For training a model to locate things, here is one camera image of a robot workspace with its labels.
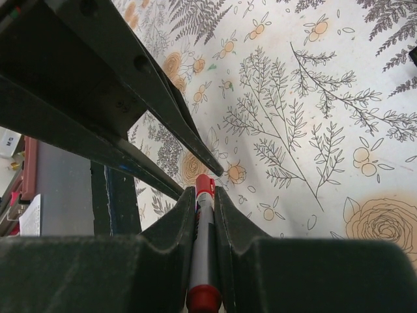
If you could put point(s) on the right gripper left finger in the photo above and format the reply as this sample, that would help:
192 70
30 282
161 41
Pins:
164 258

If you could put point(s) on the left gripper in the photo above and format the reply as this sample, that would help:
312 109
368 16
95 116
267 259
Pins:
67 59

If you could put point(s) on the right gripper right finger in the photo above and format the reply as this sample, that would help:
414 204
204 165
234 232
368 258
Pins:
238 255

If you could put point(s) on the red marker cap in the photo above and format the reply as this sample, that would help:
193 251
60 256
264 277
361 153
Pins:
204 184

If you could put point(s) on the red whiteboard marker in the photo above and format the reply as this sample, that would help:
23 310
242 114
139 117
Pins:
204 283

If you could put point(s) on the floral table mat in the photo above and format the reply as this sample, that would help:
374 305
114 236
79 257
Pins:
309 106

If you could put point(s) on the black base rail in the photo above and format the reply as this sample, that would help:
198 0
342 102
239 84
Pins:
114 202

